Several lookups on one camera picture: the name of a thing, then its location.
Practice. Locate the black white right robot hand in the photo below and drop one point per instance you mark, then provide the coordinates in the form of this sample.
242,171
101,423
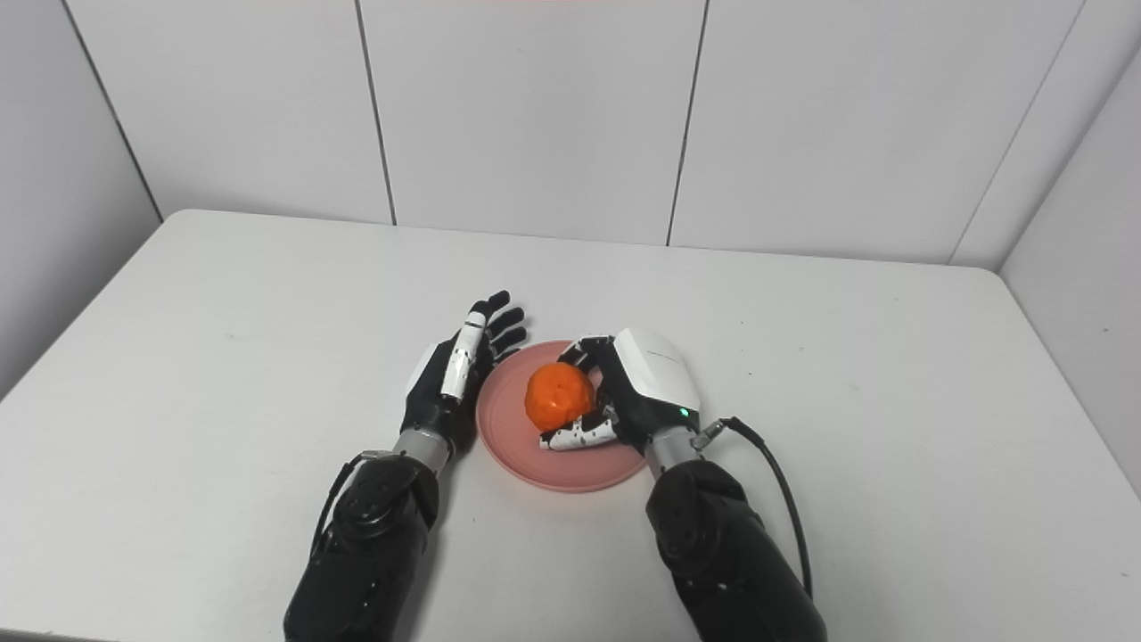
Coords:
651,383

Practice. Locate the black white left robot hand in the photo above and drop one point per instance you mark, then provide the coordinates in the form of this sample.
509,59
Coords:
446,392

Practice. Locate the orange fruit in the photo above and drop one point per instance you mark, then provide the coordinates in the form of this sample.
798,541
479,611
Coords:
557,397

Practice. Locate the pink round plate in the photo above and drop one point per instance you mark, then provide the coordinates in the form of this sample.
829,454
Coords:
579,468

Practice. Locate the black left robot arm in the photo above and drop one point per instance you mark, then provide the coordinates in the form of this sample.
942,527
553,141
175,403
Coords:
365,544

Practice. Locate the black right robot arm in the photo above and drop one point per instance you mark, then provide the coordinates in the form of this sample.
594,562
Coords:
722,553

